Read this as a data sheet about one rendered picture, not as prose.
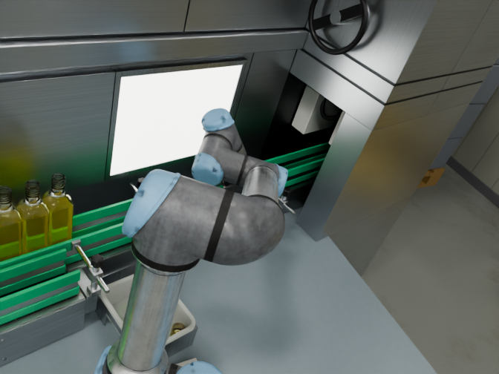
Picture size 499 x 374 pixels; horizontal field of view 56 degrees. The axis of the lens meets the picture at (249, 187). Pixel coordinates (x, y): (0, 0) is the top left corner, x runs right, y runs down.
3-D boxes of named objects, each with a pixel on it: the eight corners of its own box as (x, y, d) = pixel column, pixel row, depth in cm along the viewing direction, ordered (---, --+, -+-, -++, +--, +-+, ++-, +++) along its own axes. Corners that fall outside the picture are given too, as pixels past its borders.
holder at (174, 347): (139, 274, 140) (142, 256, 135) (192, 344, 126) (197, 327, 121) (85, 296, 129) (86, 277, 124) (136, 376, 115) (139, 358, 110)
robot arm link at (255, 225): (303, 228, 67) (291, 157, 114) (230, 204, 67) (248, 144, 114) (278, 296, 70) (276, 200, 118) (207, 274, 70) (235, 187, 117)
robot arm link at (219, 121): (194, 128, 113) (203, 106, 118) (210, 161, 120) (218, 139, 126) (224, 125, 110) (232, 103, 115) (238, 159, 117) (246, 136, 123)
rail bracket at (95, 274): (79, 260, 121) (82, 225, 113) (111, 308, 112) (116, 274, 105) (67, 264, 119) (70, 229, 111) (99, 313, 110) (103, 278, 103)
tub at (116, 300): (149, 285, 137) (154, 265, 132) (193, 343, 126) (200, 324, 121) (93, 309, 126) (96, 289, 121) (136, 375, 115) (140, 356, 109)
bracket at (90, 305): (81, 283, 124) (82, 265, 120) (98, 309, 119) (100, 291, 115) (68, 288, 122) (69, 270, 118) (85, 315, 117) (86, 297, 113)
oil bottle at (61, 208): (62, 245, 124) (64, 182, 111) (71, 259, 121) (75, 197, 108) (40, 251, 120) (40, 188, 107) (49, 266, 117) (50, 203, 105)
